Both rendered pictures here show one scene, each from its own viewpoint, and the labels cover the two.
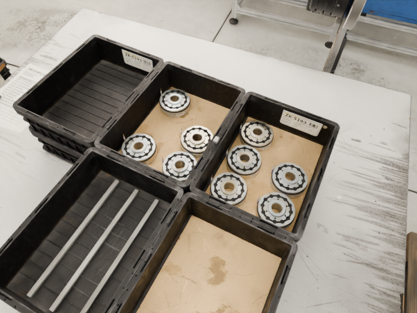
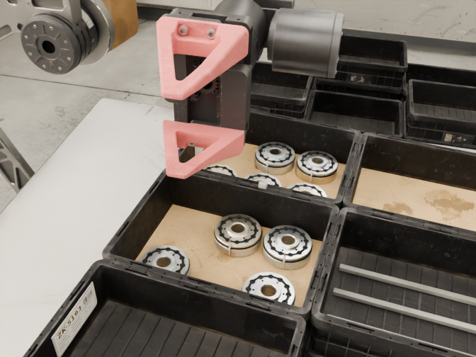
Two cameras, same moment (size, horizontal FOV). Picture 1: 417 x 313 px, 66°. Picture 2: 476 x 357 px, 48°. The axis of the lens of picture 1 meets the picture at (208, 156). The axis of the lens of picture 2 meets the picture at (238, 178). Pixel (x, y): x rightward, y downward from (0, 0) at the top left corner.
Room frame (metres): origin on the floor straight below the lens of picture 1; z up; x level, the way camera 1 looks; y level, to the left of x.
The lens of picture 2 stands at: (0.69, 0.85, 1.66)
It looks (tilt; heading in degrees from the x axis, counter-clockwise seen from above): 39 degrees down; 264
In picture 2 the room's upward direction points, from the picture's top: 1 degrees clockwise
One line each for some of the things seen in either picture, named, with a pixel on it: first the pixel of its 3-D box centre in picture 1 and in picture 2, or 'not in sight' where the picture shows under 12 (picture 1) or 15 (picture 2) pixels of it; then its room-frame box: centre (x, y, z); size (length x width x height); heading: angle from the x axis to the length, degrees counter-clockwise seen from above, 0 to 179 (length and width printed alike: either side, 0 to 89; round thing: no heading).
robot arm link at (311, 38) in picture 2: not in sight; (281, 30); (0.59, 0.37, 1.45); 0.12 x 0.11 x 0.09; 72
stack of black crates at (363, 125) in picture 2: not in sight; (349, 144); (-0.02, -1.03, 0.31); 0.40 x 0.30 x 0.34; 161
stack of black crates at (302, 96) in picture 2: not in sight; (261, 122); (0.36, -1.15, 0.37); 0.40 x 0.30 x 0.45; 161
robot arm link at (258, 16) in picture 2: not in sight; (240, 36); (0.63, 0.39, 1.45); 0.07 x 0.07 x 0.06; 72
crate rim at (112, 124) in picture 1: (175, 117); (226, 233); (0.62, 0.10, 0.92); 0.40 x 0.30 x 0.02; 155
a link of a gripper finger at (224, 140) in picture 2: not in sight; (194, 125); (0.68, 0.51, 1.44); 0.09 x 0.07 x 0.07; 72
